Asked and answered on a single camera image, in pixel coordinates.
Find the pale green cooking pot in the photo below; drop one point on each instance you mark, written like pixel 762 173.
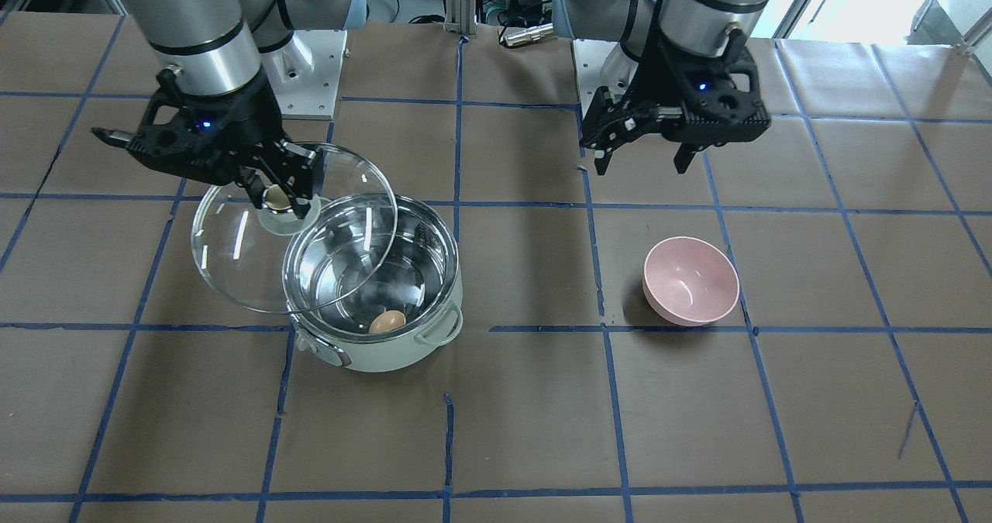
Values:
pixel 421 276

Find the glass pot lid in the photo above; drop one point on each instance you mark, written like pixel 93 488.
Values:
pixel 266 259

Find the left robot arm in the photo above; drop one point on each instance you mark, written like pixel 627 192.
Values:
pixel 697 26

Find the brown egg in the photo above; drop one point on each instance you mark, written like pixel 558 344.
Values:
pixel 387 321

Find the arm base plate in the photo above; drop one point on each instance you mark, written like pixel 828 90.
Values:
pixel 601 64
pixel 305 73

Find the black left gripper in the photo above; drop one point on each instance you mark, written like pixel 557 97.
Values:
pixel 649 81

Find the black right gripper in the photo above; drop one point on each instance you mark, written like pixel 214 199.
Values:
pixel 249 122

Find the pink bowl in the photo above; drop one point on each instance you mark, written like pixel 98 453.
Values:
pixel 689 282

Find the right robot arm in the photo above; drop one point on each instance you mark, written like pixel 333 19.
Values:
pixel 227 68

